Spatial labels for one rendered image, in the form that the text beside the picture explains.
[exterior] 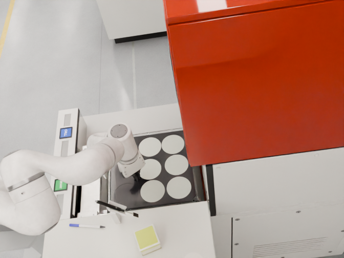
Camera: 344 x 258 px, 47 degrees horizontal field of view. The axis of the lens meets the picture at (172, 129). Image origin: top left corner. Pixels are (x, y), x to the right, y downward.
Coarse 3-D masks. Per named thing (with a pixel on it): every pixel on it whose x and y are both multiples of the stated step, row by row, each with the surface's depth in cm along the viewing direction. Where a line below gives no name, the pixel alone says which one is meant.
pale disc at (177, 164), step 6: (174, 156) 168; (180, 156) 167; (168, 162) 166; (174, 162) 166; (180, 162) 166; (186, 162) 165; (168, 168) 164; (174, 168) 164; (180, 168) 164; (186, 168) 163; (174, 174) 163; (180, 174) 162
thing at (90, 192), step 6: (96, 180) 168; (84, 186) 167; (90, 186) 166; (96, 186) 166; (84, 192) 165; (90, 192) 164; (96, 192) 164; (84, 198) 163; (90, 198) 163; (96, 198) 163; (84, 204) 162; (90, 204) 161; (96, 204) 161; (84, 210) 160; (90, 210) 160
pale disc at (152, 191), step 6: (150, 180) 162; (156, 180) 162; (144, 186) 161; (150, 186) 161; (156, 186) 160; (162, 186) 160; (144, 192) 159; (150, 192) 159; (156, 192) 159; (162, 192) 158; (144, 198) 158; (150, 198) 157; (156, 198) 157
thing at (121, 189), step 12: (168, 132) 175; (180, 132) 175; (144, 156) 169; (156, 156) 169; (168, 156) 168; (120, 180) 164; (132, 180) 163; (144, 180) 162; (168, 180) 161; (192, 180) 160; (120, 192) 161; (132, 192) 160; (192, 192) 157; (132, 204) 157; (144, 204) 156; (156, 204) 156
